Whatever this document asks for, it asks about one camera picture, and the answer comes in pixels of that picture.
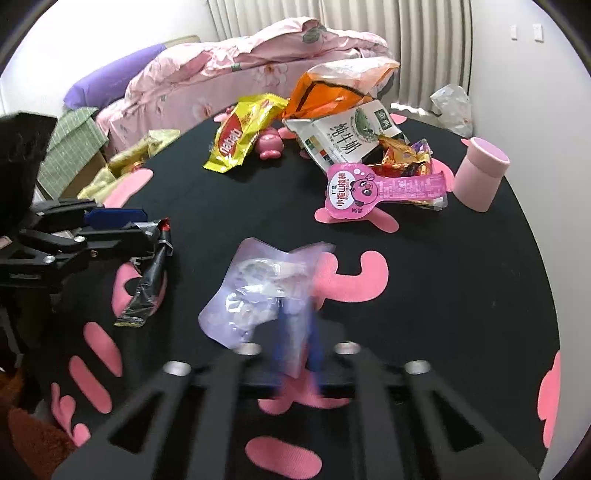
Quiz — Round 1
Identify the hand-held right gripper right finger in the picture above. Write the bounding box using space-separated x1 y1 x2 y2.
305 314 541 480

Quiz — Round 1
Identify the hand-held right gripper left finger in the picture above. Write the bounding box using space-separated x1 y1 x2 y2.
52 300 296 480

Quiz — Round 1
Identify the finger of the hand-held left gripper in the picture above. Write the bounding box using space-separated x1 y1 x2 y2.
14 225 161 278
28 198 149 240

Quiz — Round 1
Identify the black foil wrapper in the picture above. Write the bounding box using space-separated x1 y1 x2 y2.
113 218 175 328

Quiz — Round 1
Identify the yellow trash bag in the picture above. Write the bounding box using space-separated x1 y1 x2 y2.
78 129 182 201

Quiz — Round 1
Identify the clear plastic wrapper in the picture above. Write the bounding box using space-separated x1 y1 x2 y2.
198 237 336 379

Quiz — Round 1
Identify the yellow snack packet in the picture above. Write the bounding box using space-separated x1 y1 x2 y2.
204 93 290 174

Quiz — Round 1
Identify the red gold snack wrapper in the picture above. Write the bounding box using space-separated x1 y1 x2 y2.
369 137 435 179

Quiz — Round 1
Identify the green white milk carton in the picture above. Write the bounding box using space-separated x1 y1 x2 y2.
283 102 410 169

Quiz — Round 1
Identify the green checked cloth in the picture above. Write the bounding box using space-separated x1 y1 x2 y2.
36 107 110 200

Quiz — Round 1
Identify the wooden nightstand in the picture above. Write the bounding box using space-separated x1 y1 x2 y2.
61 150 113 200

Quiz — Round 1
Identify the purple pillow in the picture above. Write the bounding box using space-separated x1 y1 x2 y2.
62 44 168 112

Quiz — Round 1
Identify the pink pig toy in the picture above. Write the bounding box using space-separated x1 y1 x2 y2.
256 127 286 162

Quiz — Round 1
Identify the pink label snack packet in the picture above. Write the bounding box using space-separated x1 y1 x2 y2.
326 162 449 220

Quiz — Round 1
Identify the pink floral duvet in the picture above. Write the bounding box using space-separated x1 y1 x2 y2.
95 17 400 156

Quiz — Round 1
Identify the brown fuzzy cloth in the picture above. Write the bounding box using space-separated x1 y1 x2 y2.
0 369 77 480

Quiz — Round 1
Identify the pink cup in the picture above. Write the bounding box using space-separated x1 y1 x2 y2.
452 137 511 213

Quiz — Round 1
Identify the orange plastic bag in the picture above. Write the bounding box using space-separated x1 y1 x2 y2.
281 60 400 121

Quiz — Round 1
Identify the white plastic bag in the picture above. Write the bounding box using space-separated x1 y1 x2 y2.
429 84 474 138

